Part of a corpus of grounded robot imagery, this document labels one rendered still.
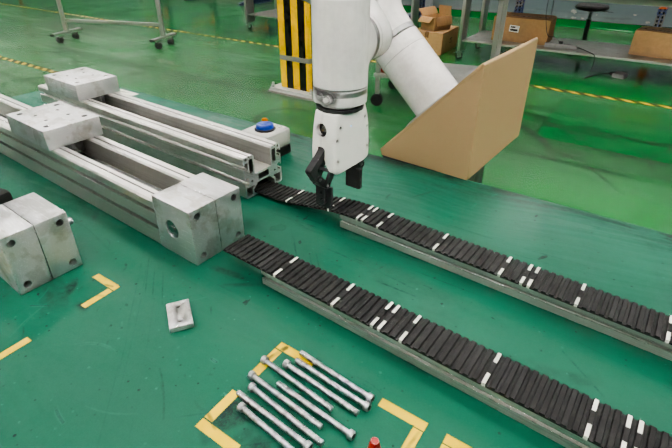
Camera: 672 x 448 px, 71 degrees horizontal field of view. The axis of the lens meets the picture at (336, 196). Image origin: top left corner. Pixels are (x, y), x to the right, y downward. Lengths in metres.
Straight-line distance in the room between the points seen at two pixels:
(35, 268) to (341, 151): 0.47
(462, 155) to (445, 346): 0.50
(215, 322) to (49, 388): 0.19
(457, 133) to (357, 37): 0.37
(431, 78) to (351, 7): 0.46
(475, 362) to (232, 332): 0.30
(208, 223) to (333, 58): 0.31
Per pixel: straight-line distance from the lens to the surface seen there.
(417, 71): 1.10
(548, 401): 0.56
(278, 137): 1.06
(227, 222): 0.77
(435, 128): 1.00
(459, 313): 0.67
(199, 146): 0.97
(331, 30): 0.68
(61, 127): 1.05
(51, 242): 0.79
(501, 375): 0.57
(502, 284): 0.72
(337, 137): 0.72
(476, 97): 0.95
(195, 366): 0.61
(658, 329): 0.70
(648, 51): 5.39
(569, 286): 0.72
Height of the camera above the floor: 1.23
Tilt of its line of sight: 29 degrees down
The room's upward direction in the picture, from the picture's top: straight up
